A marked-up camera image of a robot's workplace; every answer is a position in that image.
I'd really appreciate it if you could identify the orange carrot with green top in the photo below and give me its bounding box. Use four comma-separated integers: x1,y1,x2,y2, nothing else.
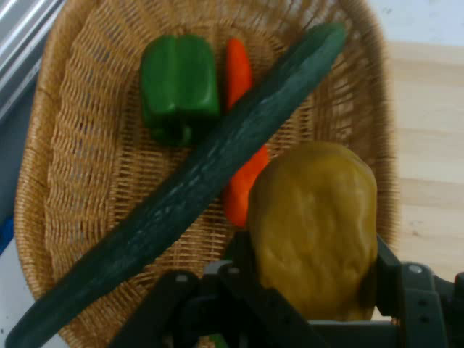
221,37,272,228

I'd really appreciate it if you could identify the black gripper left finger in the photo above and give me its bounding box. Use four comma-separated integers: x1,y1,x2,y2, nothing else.
108,230,329,348

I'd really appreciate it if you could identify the woven wicker basket with handles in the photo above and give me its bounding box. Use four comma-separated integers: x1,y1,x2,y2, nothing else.
13,0,402,348

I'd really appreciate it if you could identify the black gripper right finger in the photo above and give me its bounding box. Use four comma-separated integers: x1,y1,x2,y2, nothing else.
368,234,464,348

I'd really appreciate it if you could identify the green bell pepper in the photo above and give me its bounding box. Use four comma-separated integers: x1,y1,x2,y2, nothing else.
139,34,222,146

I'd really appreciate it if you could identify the blue foam mat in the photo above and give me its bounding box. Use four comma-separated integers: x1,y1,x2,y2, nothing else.
0,215,16,254

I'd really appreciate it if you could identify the long dark green cucumber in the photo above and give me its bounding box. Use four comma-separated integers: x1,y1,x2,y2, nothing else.
4,22,349,348

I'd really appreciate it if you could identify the aluminium frame rail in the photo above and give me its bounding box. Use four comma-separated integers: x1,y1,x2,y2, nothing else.
0,0,72,123

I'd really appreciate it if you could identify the brown potato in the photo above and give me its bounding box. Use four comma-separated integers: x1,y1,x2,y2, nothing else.
246,140,380,323

